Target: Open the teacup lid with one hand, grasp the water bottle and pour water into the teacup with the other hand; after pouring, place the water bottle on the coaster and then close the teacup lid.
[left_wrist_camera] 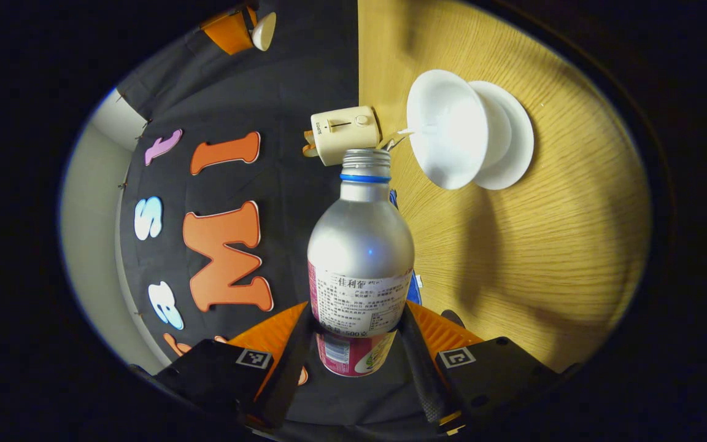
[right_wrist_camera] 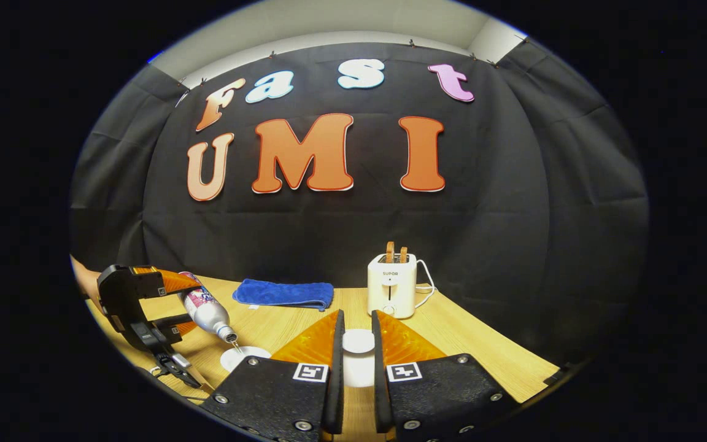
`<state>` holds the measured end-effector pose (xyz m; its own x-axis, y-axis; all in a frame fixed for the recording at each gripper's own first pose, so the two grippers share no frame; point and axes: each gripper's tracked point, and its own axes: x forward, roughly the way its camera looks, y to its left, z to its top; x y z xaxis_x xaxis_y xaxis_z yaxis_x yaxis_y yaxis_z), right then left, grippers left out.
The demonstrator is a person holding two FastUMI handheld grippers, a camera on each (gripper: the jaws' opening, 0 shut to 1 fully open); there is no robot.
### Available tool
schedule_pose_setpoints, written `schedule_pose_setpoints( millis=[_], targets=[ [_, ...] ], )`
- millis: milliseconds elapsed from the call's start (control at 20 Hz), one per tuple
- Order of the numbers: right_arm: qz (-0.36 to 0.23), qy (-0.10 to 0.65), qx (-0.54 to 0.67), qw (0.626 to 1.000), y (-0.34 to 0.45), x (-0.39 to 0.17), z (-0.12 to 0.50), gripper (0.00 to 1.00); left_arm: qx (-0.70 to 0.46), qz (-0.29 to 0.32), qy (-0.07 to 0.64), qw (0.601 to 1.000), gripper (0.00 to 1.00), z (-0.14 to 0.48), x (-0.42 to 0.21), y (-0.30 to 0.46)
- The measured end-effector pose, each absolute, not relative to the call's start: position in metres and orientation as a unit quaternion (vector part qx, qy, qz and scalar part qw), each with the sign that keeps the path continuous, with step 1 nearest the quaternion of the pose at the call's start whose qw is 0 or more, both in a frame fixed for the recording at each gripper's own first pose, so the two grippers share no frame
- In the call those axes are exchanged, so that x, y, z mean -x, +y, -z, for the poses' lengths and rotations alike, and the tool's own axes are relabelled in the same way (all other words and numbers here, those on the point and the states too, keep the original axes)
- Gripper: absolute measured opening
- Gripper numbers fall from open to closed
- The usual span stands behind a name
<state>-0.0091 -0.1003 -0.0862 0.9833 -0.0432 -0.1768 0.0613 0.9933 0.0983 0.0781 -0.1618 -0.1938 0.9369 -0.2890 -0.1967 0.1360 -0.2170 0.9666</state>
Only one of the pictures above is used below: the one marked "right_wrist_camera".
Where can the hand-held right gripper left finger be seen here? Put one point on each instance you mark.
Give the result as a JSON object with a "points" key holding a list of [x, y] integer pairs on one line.
{"points": [[335, 393]]}

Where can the white teacup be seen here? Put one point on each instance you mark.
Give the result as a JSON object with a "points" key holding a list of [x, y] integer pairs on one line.
{"points": [[246, 358]]}

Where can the cream toaster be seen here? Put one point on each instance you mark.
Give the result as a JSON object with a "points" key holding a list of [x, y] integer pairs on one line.
{"points": [[390, 288]]}

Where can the white teacup lid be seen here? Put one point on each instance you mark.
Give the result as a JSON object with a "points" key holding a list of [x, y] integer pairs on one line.
{"points": [[358, 362]]}

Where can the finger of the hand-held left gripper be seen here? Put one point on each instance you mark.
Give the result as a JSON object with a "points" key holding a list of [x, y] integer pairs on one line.
{"points": [[175, 281], [169, 322]]}

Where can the blue towel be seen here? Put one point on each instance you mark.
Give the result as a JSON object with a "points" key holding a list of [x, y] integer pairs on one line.
{"points": [[286, 293]]}

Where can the toast slice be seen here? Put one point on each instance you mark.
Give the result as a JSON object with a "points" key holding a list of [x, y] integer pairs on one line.
{"points": [[403, 255], [390, 252]]}

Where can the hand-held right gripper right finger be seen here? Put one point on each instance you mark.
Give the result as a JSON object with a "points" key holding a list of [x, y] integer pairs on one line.
{"points": [[381, 393]]}

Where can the silver water bottle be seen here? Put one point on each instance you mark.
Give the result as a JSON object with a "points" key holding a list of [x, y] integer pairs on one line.
{"points": [[206, 310]]}

